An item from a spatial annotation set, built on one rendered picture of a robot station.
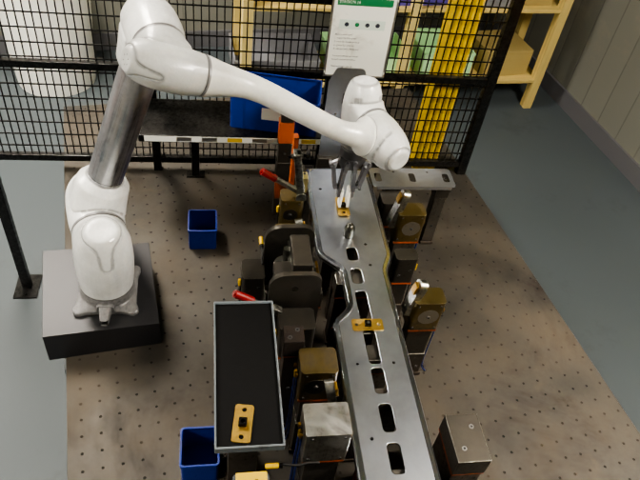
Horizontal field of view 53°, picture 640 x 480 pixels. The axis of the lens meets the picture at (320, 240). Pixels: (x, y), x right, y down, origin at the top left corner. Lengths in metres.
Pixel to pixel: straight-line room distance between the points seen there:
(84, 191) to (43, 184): 1.80
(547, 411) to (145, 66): 1.49
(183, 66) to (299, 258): 0.53
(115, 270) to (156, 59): 0.62
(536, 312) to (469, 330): 0.27
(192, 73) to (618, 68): 3.46
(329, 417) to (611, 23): 3.69
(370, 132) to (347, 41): 0.75
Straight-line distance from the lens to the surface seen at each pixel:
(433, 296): 1.78
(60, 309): 2.01
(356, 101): 1.74
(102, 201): 1.92
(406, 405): 1.61
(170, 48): 1.52
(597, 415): 2.18
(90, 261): 1.82
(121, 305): 1.97
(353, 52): 2.35
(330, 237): 1.93
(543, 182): 4.18
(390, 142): 1.63
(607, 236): 3.98
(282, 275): 1.55
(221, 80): 1.56
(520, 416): 2.07
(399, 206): 1.97
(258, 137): 2.23
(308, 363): 1.53
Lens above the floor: 2.34
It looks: 44 degrees down
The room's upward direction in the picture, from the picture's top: 9 degrees clockwise
